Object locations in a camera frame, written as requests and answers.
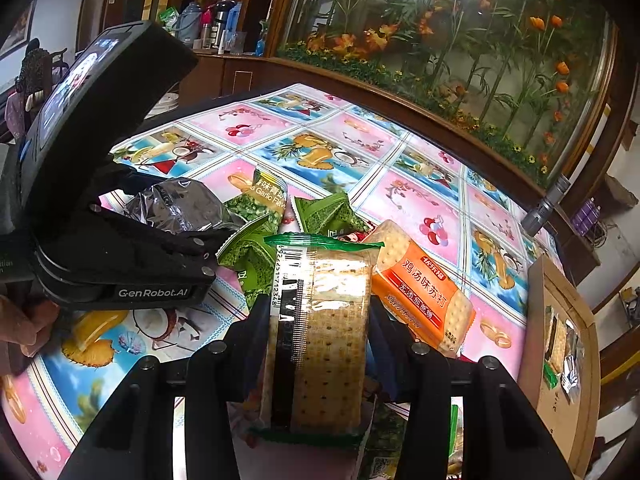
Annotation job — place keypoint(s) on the framed wall picture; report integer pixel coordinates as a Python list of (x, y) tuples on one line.
[(17, 30)]

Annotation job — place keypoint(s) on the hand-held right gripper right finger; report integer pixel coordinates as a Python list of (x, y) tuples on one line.
[(385, 340)]

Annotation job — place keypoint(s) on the green bag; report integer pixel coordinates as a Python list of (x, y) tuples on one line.
[(169, 20)]

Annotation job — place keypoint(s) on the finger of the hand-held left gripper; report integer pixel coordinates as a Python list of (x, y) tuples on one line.
[(150, 265), (130, 225)]

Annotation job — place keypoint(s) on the clear cracker packet green ends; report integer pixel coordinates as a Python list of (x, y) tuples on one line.
[(556, 345), (325, 335)]

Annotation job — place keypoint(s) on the glass case with artificial flowers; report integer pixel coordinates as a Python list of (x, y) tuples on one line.
[(425, 35)]

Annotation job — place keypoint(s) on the dark wooden chair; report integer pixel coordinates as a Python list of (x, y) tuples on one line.
[(37, 70)]

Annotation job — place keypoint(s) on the cardboard box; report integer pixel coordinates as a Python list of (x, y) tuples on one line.
[(535, 360)]

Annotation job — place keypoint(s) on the stack of white plates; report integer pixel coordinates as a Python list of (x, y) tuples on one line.
[(165, 105)]

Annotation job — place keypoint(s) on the orange cracker packet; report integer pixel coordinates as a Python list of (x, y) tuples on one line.
[(425, 285)]

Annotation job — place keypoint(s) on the person's left hand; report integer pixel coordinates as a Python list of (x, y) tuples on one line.
[(22, 330)]

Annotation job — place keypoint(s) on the silver foil snack packet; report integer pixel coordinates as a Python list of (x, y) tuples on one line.
[(185, 205), (574, 365)]

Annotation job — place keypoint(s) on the green pea snack packet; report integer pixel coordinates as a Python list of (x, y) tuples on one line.
[(265, 205)]

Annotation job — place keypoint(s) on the wooden sideboard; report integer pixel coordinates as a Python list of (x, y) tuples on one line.
[(235, 77)]

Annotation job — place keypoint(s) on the blue bottle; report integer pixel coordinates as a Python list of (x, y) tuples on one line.
[(262, 40)]

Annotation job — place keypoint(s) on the low wooden cabinet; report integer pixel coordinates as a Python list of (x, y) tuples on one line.
[(580, 255)]

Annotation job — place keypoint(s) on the green patterned snack packet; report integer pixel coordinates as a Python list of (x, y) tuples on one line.
[(247, 255), (325, 215)]

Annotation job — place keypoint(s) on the black and silver thermos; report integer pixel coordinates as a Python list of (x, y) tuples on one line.
[(222, 25)]

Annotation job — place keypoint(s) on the grey metal flashlight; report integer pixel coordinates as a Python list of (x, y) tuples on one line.
[(545, 205)]

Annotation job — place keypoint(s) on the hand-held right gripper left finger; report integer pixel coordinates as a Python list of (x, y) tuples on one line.
[(252, 340)]

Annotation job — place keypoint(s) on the purple bottle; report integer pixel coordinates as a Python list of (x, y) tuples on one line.
[(595, 217), (580, 217)]

